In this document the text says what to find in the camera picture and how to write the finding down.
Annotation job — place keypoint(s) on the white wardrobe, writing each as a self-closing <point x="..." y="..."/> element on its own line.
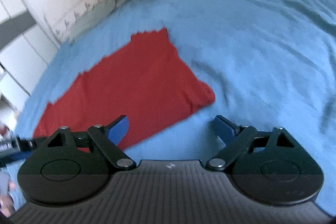
<point x="26" y="52"/>

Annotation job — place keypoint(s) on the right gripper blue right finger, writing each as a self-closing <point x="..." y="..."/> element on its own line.
<point x="237" y="140"/>

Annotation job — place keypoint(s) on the light blue bed sheet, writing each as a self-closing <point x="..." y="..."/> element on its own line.
<point x="269" y="62"/>

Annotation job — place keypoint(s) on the grey-green pillow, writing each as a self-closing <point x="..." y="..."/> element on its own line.
<point x="91" y="17"/>

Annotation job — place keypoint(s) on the red knit sweater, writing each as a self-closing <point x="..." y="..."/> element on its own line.
<point x="144" y="80"/>

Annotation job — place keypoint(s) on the person's left hand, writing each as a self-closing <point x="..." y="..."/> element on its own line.
<point x="7" y="185"/>

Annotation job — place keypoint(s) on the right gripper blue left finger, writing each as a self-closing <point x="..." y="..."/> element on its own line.
<point x="107" y="138"/>

